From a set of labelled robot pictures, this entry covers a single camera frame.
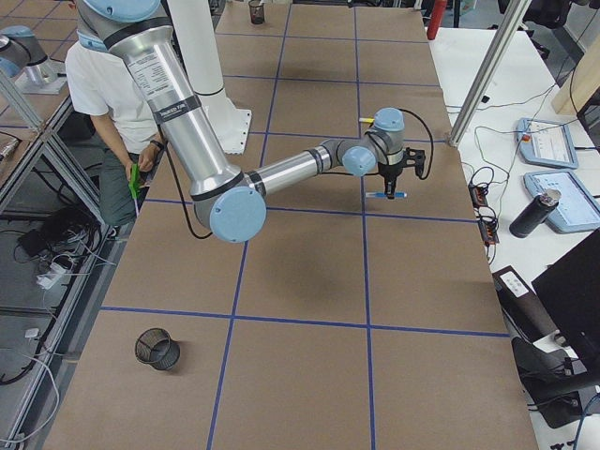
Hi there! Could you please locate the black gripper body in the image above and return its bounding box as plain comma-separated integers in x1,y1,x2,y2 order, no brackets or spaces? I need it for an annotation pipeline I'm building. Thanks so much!
378,162,404,192

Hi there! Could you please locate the blue marker pen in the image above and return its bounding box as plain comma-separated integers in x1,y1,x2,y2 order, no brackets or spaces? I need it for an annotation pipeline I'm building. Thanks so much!
365,192,408,200

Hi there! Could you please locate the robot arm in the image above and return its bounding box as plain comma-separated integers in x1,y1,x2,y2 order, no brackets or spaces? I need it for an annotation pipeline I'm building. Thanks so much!
78,1,408,243
1,25,67,95

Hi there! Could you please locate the person's hand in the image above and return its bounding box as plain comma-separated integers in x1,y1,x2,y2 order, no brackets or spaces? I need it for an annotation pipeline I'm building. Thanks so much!
137,143,159,173

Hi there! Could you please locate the orange black usb hub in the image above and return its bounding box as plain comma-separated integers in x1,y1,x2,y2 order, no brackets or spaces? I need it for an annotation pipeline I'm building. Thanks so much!
468,183,500,247

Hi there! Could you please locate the brown paper table cover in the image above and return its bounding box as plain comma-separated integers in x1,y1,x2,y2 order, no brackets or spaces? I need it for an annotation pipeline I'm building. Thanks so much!
44,3,537,449

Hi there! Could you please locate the black water bottle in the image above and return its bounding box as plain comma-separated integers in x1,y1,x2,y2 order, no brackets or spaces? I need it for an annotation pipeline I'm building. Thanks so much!
509,188,562,238

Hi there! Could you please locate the upper teach pendant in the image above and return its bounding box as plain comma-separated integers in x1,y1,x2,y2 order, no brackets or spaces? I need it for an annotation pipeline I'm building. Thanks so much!
515,117,578,170

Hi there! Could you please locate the teach pendant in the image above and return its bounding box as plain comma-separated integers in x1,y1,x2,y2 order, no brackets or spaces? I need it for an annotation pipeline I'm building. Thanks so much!
523,169,599,234
515,117,578,170

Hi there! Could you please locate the lower teach pendant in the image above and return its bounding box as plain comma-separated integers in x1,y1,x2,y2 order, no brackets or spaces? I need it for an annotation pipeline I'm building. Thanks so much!
523,169,599,234

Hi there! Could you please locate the black Huawei monitor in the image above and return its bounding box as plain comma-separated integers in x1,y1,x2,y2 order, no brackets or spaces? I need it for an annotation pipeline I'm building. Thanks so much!
532,233,599,367

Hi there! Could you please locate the far black mesh cup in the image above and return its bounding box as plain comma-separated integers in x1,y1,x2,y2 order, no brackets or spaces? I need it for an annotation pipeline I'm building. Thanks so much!
248,0,265,24

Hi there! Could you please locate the green handheld tool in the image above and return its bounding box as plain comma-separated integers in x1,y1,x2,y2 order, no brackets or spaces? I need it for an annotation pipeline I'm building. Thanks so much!
128,163,141,202

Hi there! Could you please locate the person in white shirt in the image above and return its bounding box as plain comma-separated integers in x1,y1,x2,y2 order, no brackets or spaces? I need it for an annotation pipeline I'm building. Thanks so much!
65,37,164,230

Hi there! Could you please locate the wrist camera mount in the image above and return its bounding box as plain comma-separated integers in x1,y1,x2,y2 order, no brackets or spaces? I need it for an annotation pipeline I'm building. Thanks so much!
402,147,426,180

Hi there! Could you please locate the aluminium frame post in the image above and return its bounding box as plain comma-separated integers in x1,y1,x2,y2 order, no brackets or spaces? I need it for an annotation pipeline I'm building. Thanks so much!
447,0,532,147

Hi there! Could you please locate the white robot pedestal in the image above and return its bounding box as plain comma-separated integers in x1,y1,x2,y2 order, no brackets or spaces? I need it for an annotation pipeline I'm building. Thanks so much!
167,0,252,155

